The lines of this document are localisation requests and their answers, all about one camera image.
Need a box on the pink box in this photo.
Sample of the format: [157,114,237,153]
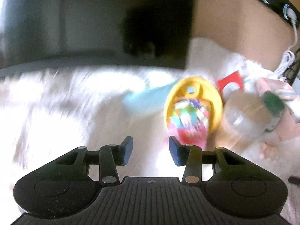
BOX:
[255,77,300,146]

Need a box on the red and white card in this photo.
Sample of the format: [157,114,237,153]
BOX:
[216,71,244,99]

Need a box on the clear bottle with green cap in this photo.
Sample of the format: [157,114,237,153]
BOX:
[221,90,286,151]

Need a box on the white plug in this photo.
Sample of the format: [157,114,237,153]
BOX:
[286,7,298,27]

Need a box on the dark panel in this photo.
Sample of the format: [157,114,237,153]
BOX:
[0,0,196,70]

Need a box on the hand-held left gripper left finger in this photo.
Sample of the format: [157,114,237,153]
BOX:
[56,136,134,185]

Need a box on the light blue packet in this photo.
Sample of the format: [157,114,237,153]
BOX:
[123,81,179,114]

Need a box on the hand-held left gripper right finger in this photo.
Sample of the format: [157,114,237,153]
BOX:
[169,136,246,184]

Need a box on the white lace cloth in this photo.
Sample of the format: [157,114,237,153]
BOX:
[0,37,300,225]

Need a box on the yellow ring toy package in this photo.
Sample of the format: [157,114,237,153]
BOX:
[163,75,224,152]

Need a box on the white cable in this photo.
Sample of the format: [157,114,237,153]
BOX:
[273,21,298,80]

